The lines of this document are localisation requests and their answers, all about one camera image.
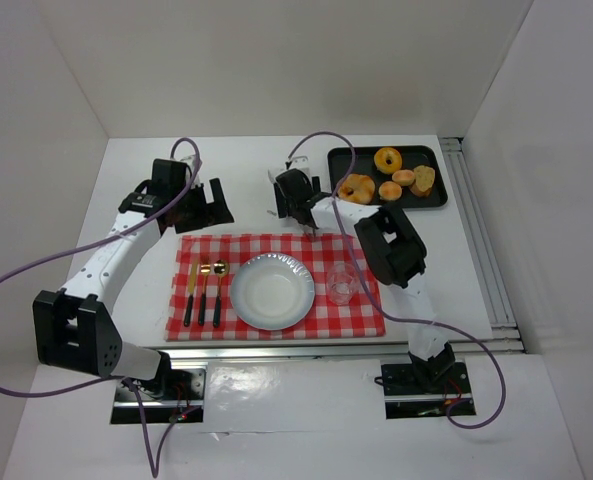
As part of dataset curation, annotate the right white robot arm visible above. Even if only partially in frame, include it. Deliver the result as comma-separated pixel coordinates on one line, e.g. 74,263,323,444
268,169,455,393

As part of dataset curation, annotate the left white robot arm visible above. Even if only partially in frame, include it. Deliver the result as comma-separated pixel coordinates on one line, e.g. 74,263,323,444
32,156,233,383

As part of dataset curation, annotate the baguette bread slice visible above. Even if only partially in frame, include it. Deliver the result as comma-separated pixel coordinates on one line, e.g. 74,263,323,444
410,165,436,198

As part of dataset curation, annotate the black baking tray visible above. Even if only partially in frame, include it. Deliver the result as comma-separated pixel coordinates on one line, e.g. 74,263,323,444
327,145,449,210

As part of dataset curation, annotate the large brown bagel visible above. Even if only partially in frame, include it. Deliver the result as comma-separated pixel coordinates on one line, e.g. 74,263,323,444
338,174,376,205

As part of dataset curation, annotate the red checkered cloth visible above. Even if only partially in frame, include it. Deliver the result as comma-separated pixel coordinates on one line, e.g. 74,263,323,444
165,233,386,342

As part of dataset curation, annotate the small round bun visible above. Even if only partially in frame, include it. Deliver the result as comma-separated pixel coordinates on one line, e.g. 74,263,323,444
392,169,416,187
378,181,403,202

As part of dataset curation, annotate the white grey-rimmed plate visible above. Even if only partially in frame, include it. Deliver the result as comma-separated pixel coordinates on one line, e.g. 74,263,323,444
229,252,316,331

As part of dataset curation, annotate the clear drinking glass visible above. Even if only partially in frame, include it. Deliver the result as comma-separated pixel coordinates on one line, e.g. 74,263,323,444
326,263,359,306

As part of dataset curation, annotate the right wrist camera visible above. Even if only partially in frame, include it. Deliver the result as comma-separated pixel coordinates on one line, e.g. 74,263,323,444
285,156,310,175

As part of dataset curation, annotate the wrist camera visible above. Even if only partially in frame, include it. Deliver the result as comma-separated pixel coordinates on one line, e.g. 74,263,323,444
178,154,201,176
285,156,310,175

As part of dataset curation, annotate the gold fork black handle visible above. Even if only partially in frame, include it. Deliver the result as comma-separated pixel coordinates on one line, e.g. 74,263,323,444
197,257,211,327

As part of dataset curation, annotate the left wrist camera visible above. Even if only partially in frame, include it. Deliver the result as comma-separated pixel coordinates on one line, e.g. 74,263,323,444
178,154,201,176

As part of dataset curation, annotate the gold spoon black handle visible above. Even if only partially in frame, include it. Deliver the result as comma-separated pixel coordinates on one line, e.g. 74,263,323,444
212,259,230,329

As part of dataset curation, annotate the glazed ring donut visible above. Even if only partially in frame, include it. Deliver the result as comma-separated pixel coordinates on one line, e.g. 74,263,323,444
374,147,403,175

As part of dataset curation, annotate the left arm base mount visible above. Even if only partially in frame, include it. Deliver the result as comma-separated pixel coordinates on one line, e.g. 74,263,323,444
110,367,207,425

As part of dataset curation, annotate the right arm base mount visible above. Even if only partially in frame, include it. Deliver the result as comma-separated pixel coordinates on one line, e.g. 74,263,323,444
374,362,476,419

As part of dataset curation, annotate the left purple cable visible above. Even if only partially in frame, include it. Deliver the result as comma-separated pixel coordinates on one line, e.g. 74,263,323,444
0,136,202,480

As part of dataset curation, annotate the aluminium rail frame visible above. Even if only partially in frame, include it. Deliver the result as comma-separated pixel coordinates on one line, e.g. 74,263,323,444
439,137,526,354

